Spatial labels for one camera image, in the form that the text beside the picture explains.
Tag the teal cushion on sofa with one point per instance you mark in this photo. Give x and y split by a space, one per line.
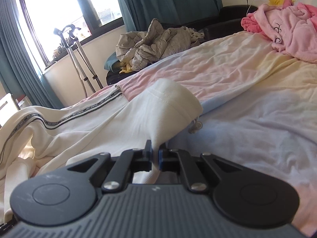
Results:
109 65

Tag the pastel pink yellow bed sheet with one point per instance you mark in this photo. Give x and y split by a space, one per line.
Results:
259 109

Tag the silver garment steamer stand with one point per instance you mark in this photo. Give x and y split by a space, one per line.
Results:
71 44

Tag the teal right curtain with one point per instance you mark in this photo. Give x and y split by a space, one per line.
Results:
138 14

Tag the white wooden chair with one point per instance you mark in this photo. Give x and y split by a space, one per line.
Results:
9 106

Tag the teal curtain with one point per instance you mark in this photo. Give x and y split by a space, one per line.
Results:
18 75
138 14

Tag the yellow item on sofa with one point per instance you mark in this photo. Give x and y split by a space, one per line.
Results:
125 69

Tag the dark framed window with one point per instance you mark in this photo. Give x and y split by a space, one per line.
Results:
92 18

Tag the beige quilted jacket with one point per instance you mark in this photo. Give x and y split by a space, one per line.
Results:
143 48

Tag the yellow plush toy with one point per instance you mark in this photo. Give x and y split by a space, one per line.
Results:
275 2

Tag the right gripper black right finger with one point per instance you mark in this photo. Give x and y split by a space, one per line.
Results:
245 196

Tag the teal left curtain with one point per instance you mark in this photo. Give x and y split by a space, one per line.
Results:
18 75

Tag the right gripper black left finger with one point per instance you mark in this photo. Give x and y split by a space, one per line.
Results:
66 194

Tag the pink fluffy robe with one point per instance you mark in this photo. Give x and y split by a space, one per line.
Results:
291 28

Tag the black leather sofa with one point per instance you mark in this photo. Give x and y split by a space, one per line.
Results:
226 23

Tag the cream white zip hoodie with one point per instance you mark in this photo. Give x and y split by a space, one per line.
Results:
37 140

